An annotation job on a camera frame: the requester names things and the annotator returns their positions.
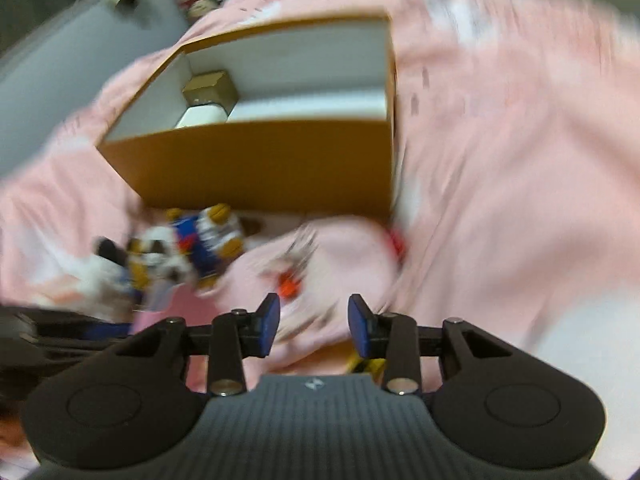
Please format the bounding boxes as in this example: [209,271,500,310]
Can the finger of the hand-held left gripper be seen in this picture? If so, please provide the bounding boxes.
[30,311,133,349]

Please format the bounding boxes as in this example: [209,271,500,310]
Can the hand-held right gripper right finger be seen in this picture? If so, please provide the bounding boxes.
[348,294,521,396]

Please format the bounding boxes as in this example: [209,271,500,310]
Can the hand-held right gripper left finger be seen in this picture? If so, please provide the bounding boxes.
[115,292,281,397]

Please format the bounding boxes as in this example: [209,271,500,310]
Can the white plush with pink stripes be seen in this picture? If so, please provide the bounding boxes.
[75,237,146,321]

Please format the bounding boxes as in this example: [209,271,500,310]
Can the tiger plush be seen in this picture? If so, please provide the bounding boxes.
[127,202,248,296]

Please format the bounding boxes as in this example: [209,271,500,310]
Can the orange cardboard box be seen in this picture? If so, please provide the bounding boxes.
[95,10,401,221]

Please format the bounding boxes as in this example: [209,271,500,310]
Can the small brown box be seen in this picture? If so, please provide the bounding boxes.
[181,71,240,108]

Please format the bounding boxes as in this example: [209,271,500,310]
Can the pink printed blanket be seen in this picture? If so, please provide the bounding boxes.
[0,0,640,480]

